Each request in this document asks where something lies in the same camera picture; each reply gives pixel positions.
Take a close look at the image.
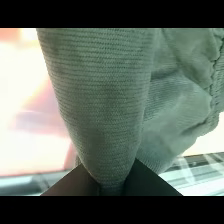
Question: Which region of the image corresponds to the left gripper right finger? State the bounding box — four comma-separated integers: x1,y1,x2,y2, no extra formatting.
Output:
124,157,183,197

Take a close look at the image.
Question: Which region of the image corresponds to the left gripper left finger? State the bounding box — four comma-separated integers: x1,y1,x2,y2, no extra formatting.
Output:
41,163,101,197

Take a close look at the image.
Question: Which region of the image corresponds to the grey-green garment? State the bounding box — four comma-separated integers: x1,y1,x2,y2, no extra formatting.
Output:
35,27,224,197

